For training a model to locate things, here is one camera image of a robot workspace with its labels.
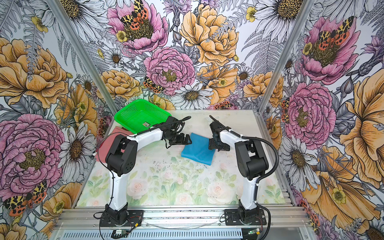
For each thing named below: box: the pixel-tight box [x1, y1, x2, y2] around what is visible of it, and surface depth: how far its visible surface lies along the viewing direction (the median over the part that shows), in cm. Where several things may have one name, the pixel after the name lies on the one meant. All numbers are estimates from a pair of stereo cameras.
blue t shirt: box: [181, 132, 216, 166], surface depth 96 cm
